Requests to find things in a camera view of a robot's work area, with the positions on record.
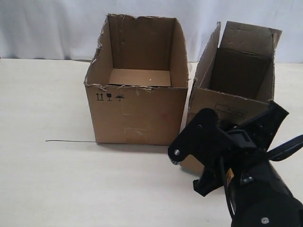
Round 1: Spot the narrow cardboard box with flaps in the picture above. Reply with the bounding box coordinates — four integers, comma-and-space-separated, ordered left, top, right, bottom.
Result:
180, 20, 283, 174

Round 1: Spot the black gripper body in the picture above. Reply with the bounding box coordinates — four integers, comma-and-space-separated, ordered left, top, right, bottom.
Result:
193, 127, 266, 197

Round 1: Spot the large open cardboard box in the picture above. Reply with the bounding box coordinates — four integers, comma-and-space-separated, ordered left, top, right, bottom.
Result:
84, 14, 188, 145

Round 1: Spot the thin dark line marker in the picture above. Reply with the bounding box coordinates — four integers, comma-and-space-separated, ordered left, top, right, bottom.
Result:
45, 140, 95, 143

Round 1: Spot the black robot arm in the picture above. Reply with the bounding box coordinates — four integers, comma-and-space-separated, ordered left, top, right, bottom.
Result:
168, 101, 303, 227

